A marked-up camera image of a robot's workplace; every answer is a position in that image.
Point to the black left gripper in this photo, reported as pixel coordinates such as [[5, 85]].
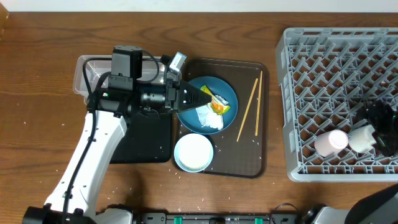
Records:
[[171, 97]]

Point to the white tissue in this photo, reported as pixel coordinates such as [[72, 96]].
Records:
[[208, 118]]

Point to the dark blue plate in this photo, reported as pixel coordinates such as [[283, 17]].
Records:
[[219, 87]]

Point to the yellow snack wrapper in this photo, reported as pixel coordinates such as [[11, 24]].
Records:
[[218, 104]]

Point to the white green cup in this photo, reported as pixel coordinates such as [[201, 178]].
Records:
[[361, 140]]

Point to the light blue bowl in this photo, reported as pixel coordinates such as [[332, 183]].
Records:
[[193, 153]]

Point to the pink cup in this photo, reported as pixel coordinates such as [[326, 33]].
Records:
[[331, 142]]

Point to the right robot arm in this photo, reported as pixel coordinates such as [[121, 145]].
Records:
[[380, 207]]

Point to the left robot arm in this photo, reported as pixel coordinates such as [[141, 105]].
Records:
[[118, 95]]

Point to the black waste tray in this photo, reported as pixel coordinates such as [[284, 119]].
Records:
[[147, 140]]

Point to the grey dishwasher rack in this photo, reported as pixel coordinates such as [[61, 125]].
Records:
[[326, 76]]

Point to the clear plastic bin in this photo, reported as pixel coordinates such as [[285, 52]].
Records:
[[95, 68]]

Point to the wooden chopstick left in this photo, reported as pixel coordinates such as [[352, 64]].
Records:
[[247, 109]]

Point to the wooden chopstick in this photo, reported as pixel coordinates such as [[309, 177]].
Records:
[[258, 104], [247, 109]]

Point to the brown plastic tray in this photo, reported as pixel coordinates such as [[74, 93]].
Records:
[[246, 158]]

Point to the wooden chopstick right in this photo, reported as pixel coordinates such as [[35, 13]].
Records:
[[258, 104]]

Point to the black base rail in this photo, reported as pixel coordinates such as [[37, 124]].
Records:
[[164, 217]]

